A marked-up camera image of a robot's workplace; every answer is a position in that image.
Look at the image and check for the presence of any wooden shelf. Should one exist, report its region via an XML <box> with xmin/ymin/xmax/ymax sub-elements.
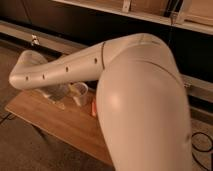
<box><xmin>53</xmin><ymin>0</ymin><xmax>213</xmax><ymax>35</ymax></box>

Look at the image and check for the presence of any clear plastic cup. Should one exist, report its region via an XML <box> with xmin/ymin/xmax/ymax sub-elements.
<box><xmin>70</xmin><ymin>82</ymin><xmax>88</xmax><ymax>107</ymax></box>

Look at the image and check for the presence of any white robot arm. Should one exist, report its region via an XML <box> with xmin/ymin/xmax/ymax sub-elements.
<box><xmin>9</xmin><ymin>33</ymin><xmax>192</xmax><ymax>171</ymax></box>

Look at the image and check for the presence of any orange carrot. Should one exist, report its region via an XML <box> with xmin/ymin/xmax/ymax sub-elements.
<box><xmin>91</xmin><ymin>101</ymin><xmax>97</xmax><ymax>117</ymax></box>

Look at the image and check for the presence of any wooden table board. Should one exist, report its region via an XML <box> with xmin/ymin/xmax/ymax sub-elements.
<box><xmin>6</xmin><ymin>90</ymin><xmax>113</xmax><ymax>165</ymax></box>

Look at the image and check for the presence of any small white wall fixture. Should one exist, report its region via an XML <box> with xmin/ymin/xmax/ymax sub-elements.
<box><xmin>31</xmin><ymin>35</ymin><xmax>40</xmax><ymax>46</ymax></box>

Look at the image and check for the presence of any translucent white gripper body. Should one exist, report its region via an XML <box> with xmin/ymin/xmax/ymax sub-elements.
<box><xmin>37</xmin><ymin>84</ymin><xmax>70</xmax><ymax>103</ymax></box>

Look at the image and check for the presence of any black floor cable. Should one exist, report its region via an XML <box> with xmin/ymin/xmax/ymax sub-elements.
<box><xmin>190</xmin><ymin>131</ymin><xmax>213</xmax><ymax>171</ymax></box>

